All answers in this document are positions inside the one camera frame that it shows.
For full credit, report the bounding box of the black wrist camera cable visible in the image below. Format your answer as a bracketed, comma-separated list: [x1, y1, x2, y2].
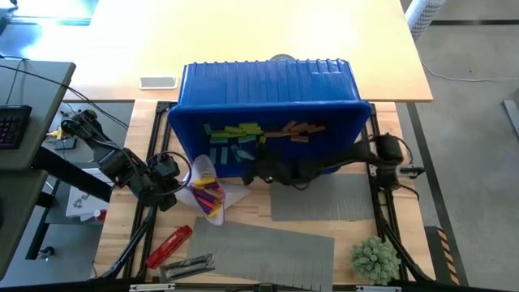
[161, 150, 192, 196]
[290, 178, 315, 191]

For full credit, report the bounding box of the red wooden block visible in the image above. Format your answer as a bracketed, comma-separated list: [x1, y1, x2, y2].
[194, 196, 216, 213]

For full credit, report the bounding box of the yellow connector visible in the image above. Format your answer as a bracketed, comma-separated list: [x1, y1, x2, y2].
[46, 126, 68, 141]

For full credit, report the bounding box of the red tool handle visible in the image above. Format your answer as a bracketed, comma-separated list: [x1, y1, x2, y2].
[145, 225, 194, 270]

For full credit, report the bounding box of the blue plastic bin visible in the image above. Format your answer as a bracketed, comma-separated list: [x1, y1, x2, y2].
[168, 59, 372, 178]

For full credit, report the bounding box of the black small box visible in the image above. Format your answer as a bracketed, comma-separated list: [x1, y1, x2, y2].
[54, 137, 78, 151]

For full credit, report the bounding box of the white-framed smartphone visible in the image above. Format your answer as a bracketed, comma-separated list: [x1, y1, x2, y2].
[139, 75, 179, 91]

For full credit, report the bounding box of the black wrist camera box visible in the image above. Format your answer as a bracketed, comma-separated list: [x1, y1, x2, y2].
[152, 152, 182, 179]

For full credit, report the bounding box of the grey metal stand leg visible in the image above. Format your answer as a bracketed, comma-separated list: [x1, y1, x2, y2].
[502, 99, 519, 139]

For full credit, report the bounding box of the white metal table leg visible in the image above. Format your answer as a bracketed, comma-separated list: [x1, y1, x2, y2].
[405, 0, 447, 41]

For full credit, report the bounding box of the silver arm base bracket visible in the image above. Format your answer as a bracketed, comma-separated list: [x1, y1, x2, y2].
[399, 164, 425, 178]

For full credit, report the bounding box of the grey slotted divider panel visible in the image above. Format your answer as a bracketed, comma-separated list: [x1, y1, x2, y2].
[269, 173, 376, 222]
[186, 216, 336, 292]

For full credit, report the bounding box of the black caster wheel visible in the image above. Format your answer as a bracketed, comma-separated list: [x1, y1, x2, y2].
[35, 245, 57, 261]

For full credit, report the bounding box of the green artificial plant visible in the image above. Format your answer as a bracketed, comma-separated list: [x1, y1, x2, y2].
[350, 236, 401, 286]

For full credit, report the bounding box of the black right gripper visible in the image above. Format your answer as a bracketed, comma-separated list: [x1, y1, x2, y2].
[242, 149, 293, 187]

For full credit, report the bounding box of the grey side desk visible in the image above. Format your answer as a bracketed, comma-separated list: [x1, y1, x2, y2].
[0, 58, 77, 281]

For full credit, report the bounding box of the black keyboard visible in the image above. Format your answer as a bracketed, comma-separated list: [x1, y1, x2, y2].
[0, 104, 33, 151]

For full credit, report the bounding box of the grey floor cable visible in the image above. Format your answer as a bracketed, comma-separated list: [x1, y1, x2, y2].
[419, 59, 519, 84]

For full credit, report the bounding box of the black desk cable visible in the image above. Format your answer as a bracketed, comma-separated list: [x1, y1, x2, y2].
[0, 62, 131, 131]

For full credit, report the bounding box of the black desk beam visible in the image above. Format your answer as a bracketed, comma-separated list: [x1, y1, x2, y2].
[30, 152, 114, 204]

